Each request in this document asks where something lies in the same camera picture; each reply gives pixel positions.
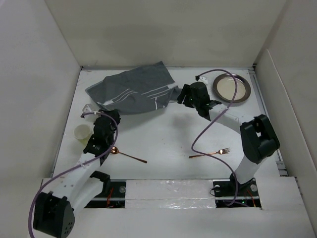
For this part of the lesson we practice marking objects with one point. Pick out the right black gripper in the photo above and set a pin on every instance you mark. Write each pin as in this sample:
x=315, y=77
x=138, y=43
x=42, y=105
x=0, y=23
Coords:
x=186, y=90

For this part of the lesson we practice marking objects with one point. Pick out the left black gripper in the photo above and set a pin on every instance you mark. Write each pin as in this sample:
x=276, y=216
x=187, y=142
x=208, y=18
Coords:
x=113, y=113

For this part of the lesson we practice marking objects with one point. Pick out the grey striped cloth placemat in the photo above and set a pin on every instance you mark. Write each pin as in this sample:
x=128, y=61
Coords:
x=140, y=90

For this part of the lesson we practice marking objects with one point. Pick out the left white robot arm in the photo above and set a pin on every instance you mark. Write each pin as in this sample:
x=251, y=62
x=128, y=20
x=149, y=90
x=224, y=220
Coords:
x=60, y=199

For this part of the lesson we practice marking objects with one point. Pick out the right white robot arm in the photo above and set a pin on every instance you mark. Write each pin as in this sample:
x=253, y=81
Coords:
x=258, y=137

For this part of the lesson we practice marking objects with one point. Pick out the pale green cup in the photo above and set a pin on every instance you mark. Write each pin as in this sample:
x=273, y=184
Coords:
x=82, y=133

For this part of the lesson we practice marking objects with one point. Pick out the copper spoon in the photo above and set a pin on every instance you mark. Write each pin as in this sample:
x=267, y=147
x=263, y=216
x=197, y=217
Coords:
x=115, y=150

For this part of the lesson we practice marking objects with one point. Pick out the round metal plate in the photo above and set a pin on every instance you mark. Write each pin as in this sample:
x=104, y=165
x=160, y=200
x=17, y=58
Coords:
x=224, y=87

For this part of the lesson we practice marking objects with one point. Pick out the copper fork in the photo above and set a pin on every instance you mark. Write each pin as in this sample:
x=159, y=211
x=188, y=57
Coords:
x=220, y=152

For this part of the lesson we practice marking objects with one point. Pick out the white foil-covered front block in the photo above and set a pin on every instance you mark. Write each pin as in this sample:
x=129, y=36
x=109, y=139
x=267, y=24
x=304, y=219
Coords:
x=169, y=194

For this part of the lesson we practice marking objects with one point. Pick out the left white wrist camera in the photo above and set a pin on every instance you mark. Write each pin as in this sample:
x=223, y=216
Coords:
x=88, y=112

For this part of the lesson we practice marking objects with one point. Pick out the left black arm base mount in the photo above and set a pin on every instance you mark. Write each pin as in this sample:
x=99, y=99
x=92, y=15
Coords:
x=112, y=195

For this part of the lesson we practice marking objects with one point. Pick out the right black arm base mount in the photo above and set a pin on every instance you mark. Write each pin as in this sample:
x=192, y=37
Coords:
x=224, y=190

